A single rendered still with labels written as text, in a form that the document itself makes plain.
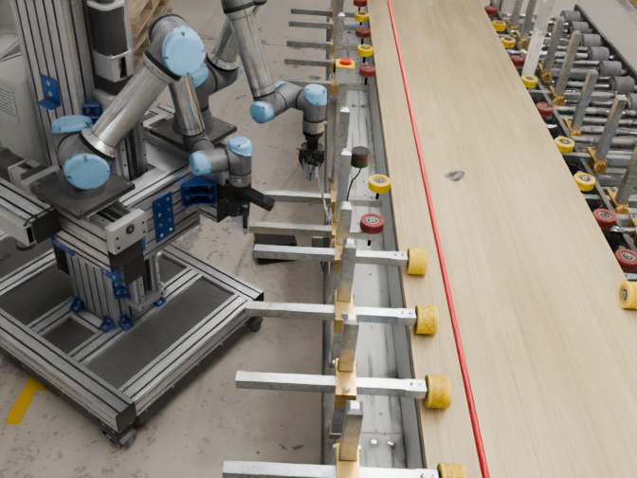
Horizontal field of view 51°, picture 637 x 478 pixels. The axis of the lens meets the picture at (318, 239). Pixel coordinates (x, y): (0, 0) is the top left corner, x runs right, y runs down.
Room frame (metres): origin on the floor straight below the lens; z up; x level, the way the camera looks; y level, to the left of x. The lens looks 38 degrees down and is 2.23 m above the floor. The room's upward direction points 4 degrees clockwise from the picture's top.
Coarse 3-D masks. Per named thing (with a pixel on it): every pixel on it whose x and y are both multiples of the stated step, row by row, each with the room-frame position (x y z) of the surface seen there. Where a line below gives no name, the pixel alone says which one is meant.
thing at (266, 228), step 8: (256, 224) 1.82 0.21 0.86; (264, 224) 1.82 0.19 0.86; (272, 224) 1.83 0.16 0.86; (280, 224) 1.83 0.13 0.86; (288, 224) 1.83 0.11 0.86; (296, 224) 1.84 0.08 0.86; (304, 224) 1.84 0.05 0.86; (256, 232) 1.81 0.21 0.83; (264, 232) 1.81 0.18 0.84; (272, 232) 1.81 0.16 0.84; (280, 232) 1.81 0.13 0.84; (288, 232) 1.81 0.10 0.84; (296, 232) 1.81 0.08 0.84; (304, 232) 1.81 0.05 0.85; (312, 232) 1.81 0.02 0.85; (320, 232) 1.81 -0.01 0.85; (328, 232) 1.82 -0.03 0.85; (352, 232) 1.82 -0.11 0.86; (360, 232) 1.82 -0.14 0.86
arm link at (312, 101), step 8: (304, 88) 2.03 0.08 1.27; (312, 88) 2.02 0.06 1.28; (320, 88) 2.03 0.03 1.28; (304, 96) 2.01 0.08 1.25; (312, 96) 1.99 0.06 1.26; (320, 96) 2.00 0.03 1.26; (304, 104) 2.00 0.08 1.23; (312, 104) 1.99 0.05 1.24; (320, 104) 2.00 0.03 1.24; (304, 112) 2.01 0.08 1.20; (312, 112) 1.99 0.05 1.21; (320, 112) 2.00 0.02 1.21; (312, 120) 1.99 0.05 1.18; (320, 120) 2.00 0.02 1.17
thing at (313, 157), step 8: (312, 136) 2.02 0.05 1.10; (320, 136) 2.01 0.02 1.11; (304, 144) 2.03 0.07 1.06; (312, 144) 1.98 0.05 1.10; (320, 144) 2.04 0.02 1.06; (304, 152) 1.98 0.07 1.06; (312, 152) 1.98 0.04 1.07; (320, 152) 1.99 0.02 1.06; (304, 160) 1.98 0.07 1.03; (312, 160) 1.99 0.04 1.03; (320, 160) 1.98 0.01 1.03
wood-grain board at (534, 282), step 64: (384, 0) 4.11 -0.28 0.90; (448, 0) 4.21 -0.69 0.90; (384, 64) 3.15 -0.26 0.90; (448, 64) 3.21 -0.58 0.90; (512, 64) 3.27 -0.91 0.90; (384, 128) 2.49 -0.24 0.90; (448, 128) 2.54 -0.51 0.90; (512, 128) 2.58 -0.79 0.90; (448, 192) 2.05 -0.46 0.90; (512, 192) 2.08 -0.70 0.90; (576, 192) 2.12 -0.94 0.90; (448, 256) 1.68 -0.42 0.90; (512, 256) 1.70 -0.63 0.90; (576, 256) 1.73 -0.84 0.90; (448, 320) 1.39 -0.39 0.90; (512, 320) 1.41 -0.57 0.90; (576, 320) 1.43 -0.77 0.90; (512, 384) 1.17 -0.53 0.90; (576, 384) 1.18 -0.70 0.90; (448, 448) 0.96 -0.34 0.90; (512, 448) 0.97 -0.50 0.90; (576, 448) 0.98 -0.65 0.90
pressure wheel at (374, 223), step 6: (366, 216) 1.85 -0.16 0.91; (372, 216) 1.85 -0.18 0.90; (378, 216) 1.85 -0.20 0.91; (360, 222) 1.83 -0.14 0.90; (366, 222) 1.82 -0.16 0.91; (372, 222) 1.82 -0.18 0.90; (378, 222) 1.82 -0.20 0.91; (360, 228) 1.82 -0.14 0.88; (366, 228) 1.80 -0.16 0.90; (372, 228) 1.80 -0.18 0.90; (378, 228) 1.80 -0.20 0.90
